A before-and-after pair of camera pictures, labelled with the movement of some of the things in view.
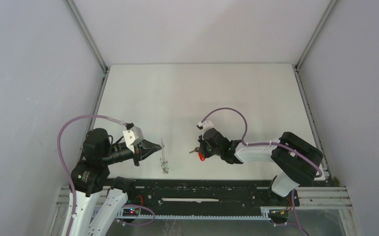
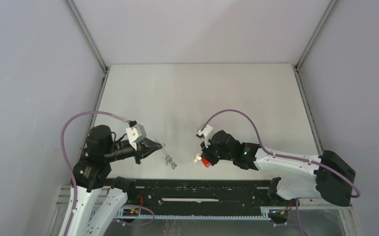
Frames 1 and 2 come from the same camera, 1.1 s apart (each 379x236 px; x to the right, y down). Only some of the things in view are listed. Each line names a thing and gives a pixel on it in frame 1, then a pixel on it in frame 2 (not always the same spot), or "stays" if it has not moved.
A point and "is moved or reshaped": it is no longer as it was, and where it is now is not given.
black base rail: (159, 194) stays
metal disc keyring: (164, 163) is moved or reshaped
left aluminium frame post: (86, 34) stays
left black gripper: (143, 149) stays
